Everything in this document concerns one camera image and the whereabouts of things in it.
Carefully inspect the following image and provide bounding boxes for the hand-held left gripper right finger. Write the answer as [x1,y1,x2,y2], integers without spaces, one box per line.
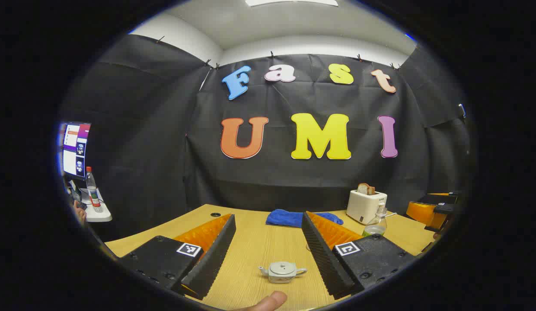
[301,211,418,300]

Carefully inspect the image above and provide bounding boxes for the green label water bottle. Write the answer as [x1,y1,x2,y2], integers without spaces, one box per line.
[362,202,388,237]

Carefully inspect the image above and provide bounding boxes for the computer monitor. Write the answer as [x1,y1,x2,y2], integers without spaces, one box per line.
[58,122,92,180]

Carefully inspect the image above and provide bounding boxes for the red cap plastic bottle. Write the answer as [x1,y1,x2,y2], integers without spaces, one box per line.
[86,166,103,213]

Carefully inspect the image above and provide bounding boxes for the white toaster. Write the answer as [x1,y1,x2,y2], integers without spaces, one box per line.
[346,189,388,225]

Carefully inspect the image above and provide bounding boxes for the ceiling light panel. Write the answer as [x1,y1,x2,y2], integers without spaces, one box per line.
[244,0,339,7]

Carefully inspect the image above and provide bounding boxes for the white side table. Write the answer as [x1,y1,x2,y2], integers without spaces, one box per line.
[67,188,113,223]

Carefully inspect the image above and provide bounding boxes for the blue towel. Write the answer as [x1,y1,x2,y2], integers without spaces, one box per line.
[266,209,344,228]

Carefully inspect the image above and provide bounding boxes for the white ceramic teacup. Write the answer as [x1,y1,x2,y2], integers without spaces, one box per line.
[258,262,308,284]

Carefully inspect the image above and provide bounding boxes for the black backdrop cloth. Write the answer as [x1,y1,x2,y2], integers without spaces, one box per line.
[58,35,472,242]

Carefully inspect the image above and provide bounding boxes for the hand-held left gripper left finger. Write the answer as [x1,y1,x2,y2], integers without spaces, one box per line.
[120,213,236,301]

